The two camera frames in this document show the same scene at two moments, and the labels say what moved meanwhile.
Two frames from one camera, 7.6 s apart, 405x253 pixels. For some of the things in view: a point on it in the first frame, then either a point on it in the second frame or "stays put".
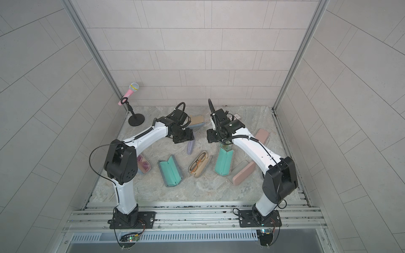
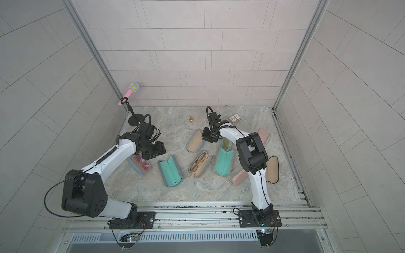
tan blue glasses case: (196, 122) to (195, 141)
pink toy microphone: (133, 87) stays put
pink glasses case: (262, 135) stays put
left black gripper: (190, 136) to (161, 149)
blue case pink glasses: (144, 166) stays put
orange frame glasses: (194, 165) stays put
